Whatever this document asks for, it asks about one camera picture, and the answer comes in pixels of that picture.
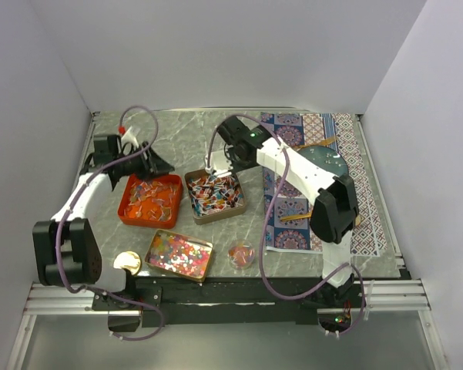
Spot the orange tin of lollipops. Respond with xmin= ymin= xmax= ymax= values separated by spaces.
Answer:
xmin=117 ymin=174 xmax=183 ymax=229

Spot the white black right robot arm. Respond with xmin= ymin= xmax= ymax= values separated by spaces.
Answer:
xmin=205 ymin=113 xmax=359 ymax=308

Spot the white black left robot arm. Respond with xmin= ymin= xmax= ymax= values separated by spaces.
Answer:
xmin=32 ymin=134 xmax=174 ymax=310

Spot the clear plastic jar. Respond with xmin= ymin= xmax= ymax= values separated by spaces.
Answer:
xmin=227 ymin=239 xmax=256 ymax=270

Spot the beige tin of small lollipops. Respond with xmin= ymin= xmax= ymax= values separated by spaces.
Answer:
xmin=184 ymin=170 xmax=247 ymax=225

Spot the silver metal scoop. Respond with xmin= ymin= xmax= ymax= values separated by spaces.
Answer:
xmin=210 ymin=171 xmax=232 ymax=181

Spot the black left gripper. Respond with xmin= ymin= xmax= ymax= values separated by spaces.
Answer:
xmin=114 ymin=141 xmax=174 ymax=183

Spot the gold jar lid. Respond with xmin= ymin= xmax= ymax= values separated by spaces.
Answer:
xmin=112 ymin=251 xmax=142 ymax=276

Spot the gold tin of star candies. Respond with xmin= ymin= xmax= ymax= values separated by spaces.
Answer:
xmin=144 ymin=230 xmax=213 ymax=283

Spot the black aluminium mounting rail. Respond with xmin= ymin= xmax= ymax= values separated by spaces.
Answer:
xmin=24 ymin=277 xmax=430 ymax=334

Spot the teal ceramic plate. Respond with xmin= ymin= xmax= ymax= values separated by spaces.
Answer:
xmin=297 ymin=146 xmax=349 ymax=177

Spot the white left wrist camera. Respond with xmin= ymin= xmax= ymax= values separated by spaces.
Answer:
xmin=121 ymin=126 xmax=140 ymax=148

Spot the patterned blue placemat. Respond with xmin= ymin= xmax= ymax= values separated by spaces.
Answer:
xmin=257 ymin=113 xmax=386 ymax=260

